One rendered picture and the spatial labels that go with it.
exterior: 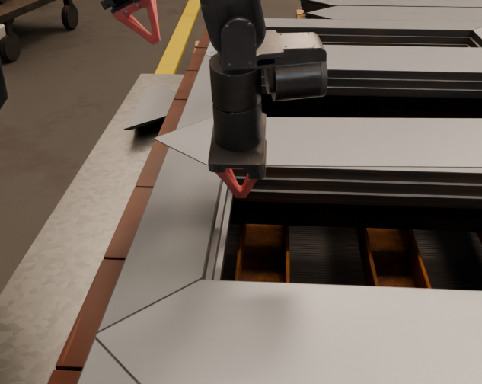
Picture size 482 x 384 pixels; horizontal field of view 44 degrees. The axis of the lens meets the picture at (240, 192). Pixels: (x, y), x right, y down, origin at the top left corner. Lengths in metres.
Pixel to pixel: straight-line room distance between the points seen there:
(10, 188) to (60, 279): 1.79
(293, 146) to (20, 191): 1.92
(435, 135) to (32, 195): 1.96
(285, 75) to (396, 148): 0.33
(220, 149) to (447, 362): 0.34
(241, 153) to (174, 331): 0.23
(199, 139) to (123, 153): 0.43
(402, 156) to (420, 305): 0.34
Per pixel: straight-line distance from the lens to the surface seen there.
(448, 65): 1.37
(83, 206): 1.17
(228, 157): 0.70
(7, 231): 2.45
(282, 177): 0.87
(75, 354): 0.64
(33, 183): 2.76
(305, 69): 0.66
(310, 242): 1.26
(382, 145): 0.95
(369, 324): 0.60
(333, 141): 0.95
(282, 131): 0.98
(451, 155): 0.95
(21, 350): 0.88
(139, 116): 1.43
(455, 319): 0.63
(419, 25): 1.67
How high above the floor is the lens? 1.26
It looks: 30 degrees down
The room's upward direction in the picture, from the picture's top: straight up
